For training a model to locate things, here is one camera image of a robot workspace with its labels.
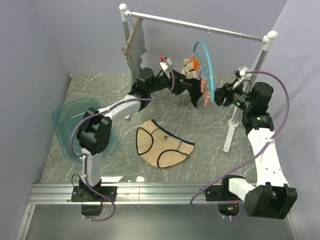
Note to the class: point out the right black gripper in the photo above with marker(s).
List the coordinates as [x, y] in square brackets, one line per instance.
[227, 89]

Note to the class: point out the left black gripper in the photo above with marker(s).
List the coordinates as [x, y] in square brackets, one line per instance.
[180, 86]

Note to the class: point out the salmon clothespin end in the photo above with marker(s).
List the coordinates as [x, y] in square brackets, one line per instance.
[207, 99]

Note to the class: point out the teal clip hanger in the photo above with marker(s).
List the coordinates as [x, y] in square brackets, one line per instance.
[207, 66]

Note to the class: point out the beige underwear blue trim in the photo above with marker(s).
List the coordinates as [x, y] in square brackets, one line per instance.
[159, 147]

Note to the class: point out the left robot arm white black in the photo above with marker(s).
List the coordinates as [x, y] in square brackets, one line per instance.
[135, 101]

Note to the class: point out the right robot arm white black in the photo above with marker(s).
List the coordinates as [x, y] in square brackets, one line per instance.
[271, 197]

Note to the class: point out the black underwear beige waistband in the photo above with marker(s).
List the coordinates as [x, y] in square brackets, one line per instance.
[191, 77]

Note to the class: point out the wooden clothes hanger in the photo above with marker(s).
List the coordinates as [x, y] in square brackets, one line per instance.
[132, 36]

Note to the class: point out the salmon clothespin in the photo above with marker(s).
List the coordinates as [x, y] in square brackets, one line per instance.
[203, 85]
[192, 57]

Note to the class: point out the purple clothespin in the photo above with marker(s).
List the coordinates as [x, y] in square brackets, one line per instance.
[199, 71]

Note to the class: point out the orange clothespin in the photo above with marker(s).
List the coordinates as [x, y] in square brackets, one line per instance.
[196, 64]

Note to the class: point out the grey striped garment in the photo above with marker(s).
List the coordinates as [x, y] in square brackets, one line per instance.
[135, 62]

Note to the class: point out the silver white clothes rack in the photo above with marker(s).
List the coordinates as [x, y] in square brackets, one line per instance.
[266, 40]

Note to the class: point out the teal plastic basin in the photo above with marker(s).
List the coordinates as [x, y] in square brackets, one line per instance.
[67, 120]

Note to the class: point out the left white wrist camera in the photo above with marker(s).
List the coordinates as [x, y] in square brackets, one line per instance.
[166, 64]

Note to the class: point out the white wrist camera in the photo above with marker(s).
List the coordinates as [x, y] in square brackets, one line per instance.
[242, 74]
[166, 64]

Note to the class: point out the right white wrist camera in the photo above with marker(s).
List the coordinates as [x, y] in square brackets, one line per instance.
[242, 74]

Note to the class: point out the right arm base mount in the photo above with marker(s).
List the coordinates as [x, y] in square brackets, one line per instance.
[220, 193]

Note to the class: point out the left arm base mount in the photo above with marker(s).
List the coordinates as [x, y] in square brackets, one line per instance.
[91, 202]

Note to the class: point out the aluminium mounting rail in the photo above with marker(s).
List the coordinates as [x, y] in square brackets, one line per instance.
[144, 211]

